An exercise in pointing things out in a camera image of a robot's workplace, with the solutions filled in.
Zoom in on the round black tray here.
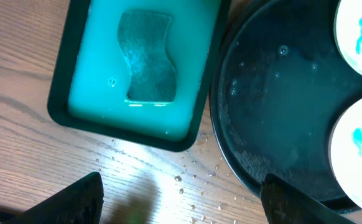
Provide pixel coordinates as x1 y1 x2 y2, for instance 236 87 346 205
210 0 362 214

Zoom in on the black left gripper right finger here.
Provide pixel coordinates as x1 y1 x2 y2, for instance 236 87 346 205
261 174 353 224

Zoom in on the green rectangular water tray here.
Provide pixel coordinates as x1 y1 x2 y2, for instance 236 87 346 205
47 0 231 152

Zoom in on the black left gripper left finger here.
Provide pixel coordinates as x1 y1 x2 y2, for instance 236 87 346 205
4 172 103 224

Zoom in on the mint green stained plate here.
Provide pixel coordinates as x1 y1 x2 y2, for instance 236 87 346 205
334 0 362 75

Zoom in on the white stained plate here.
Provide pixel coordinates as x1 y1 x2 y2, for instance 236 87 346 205
328 99 362 208

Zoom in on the green yellow sponge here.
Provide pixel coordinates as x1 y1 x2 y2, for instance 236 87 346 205
117 11 177 104

